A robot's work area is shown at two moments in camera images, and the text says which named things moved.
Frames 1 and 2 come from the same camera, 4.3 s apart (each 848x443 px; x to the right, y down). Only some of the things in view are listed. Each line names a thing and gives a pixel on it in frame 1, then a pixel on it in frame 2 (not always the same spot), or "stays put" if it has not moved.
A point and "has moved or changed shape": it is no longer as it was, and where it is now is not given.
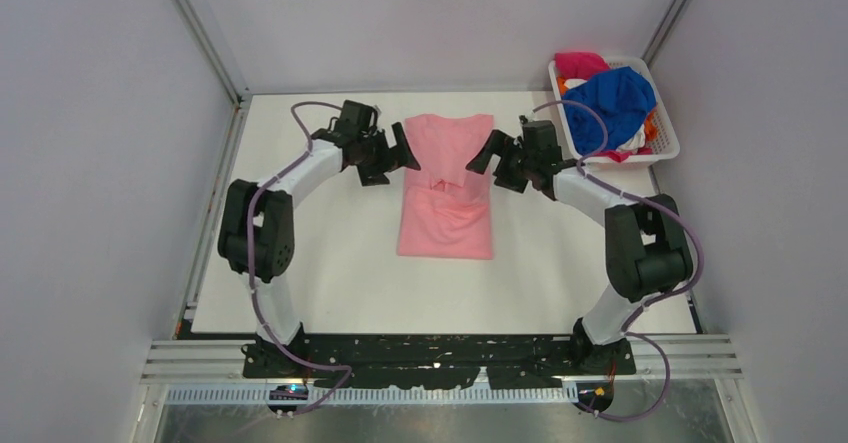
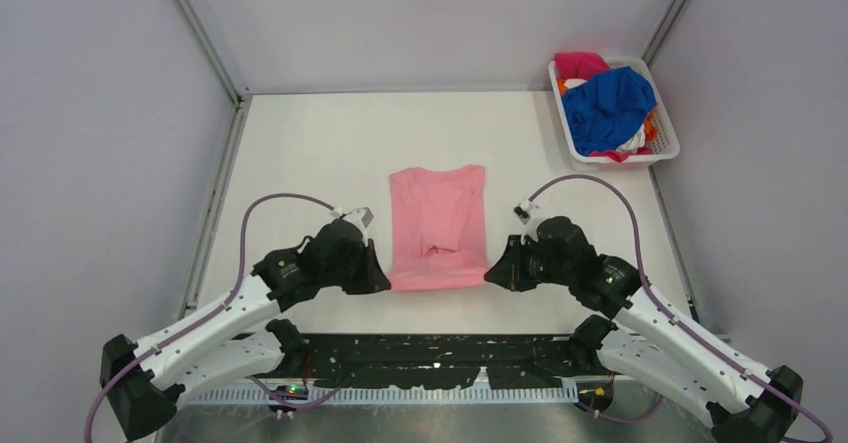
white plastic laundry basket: (665, 145) stays put
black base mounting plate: (435, 361) stays put
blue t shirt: (623, 97) stays put
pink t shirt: (445, 207) has moved or changed shape
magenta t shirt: (579, 65) stays put
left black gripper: (396, 158) to (373, 279)
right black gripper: (497, 143) to (509, 272)
